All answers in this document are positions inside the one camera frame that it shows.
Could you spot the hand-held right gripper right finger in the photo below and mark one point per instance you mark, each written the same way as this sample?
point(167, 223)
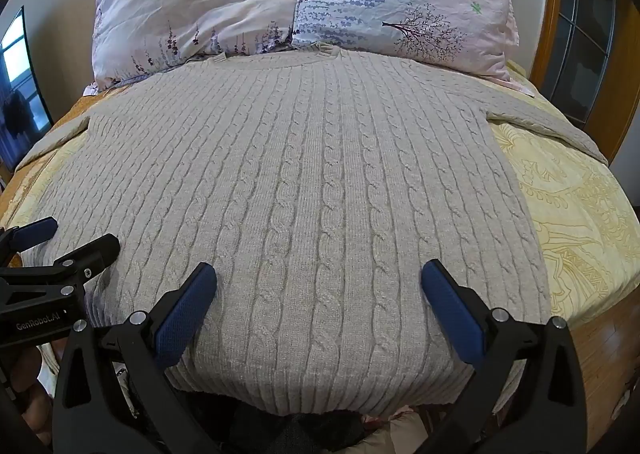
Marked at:
point(452, 319)

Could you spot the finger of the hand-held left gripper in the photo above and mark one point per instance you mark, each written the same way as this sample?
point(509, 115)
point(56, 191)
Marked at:
point(32, 230)
point(95, 254)

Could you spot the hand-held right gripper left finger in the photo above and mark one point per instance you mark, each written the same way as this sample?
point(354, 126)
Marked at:
point(184, 319)

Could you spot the person's left hand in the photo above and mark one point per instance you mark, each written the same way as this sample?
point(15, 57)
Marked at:
point(27, 379)

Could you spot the dark window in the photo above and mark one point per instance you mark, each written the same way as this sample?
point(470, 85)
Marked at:
point(20, 84)

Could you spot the yellow patterned bed sheet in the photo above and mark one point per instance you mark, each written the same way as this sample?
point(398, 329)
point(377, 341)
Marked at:
point(565, 214)

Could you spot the wooden headboard shelf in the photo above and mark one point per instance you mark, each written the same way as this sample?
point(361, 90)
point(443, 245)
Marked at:
point(585, 34)

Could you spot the wooden headboard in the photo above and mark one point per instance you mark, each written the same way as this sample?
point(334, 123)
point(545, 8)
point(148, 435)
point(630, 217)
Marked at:
point(547, 9)

